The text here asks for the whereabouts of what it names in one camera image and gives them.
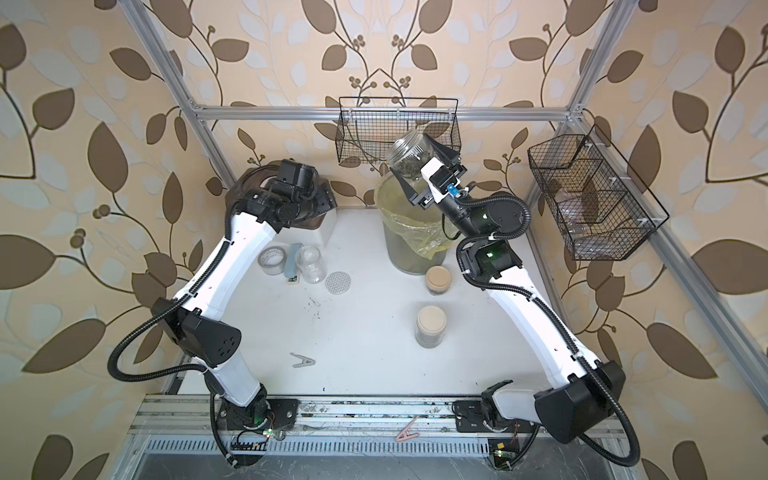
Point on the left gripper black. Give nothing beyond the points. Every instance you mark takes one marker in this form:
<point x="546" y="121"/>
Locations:
<point x="324" y="198"/>

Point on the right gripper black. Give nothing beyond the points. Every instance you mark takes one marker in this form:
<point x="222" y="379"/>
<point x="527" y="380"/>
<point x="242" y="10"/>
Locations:
<point x="450" y="156"/>

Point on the jar with beige lid back-left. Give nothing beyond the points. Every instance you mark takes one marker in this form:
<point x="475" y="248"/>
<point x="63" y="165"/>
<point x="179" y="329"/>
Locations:
<point x="409" y="154"/>

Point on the clear jar with tea leaves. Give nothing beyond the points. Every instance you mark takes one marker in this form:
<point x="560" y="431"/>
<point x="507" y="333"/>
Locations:
<point x="311" y="265"/>

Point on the patterned white jar lid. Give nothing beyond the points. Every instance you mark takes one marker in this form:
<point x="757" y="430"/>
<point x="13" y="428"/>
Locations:
<point x="338" y="283"/>

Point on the jar with beige lid front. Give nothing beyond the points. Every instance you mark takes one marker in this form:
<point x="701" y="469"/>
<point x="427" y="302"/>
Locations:
<point x="431" y="324"/>

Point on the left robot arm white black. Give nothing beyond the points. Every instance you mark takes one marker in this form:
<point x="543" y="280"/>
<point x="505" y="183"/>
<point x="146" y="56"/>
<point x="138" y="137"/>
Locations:
<point x="193" y="321"/>

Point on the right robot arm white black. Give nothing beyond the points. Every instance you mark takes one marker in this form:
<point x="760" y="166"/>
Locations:
<point x="581" y="400"/>

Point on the brown lidded storage box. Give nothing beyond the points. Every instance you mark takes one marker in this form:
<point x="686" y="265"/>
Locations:
<point x="324" y="228"/>

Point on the yellow trash bag liner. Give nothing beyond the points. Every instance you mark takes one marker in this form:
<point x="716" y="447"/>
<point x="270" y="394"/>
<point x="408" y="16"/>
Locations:
<point x="420" y="229"/>

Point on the mesh trash bin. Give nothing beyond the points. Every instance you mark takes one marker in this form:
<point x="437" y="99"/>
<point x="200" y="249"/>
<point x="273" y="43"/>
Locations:
<point x="404" y="259"/>

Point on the tape roll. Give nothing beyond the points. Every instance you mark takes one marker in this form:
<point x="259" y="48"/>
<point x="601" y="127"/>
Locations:
<point x="272" y="260"/>

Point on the jar with beige lid back-right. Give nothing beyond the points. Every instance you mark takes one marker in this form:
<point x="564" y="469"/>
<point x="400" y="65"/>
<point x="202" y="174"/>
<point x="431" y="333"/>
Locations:
<point x="438" y="280"/>

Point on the grey clip on table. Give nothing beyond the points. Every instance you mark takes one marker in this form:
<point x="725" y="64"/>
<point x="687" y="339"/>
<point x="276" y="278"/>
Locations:
<point x="302" y="361"/>

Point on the plastic bag in right basket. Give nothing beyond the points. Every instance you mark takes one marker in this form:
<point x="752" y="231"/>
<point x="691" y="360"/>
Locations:
<point x="590" y="236"/>

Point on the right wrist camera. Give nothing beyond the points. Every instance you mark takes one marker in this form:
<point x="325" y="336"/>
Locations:
<point x="443" y="180"/>

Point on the back wire basket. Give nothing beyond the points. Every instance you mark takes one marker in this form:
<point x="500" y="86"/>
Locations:
<point x="367" y="126"/>

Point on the wire basket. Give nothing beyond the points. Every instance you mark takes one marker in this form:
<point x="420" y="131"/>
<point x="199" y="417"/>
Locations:
<point x="367" y="126"/>
<point x="580" y="166"/>

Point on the right wire basket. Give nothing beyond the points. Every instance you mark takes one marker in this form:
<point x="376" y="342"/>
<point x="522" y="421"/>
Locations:
<point x="580" y="166"/>

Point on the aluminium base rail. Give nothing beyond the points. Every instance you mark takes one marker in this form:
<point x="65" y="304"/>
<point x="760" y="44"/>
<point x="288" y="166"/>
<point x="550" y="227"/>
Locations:
<point x="328" y="426"/>

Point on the pink clip on rail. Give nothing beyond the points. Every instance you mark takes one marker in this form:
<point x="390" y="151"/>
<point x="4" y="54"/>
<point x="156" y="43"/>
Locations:
<point x="407" y="433"/>

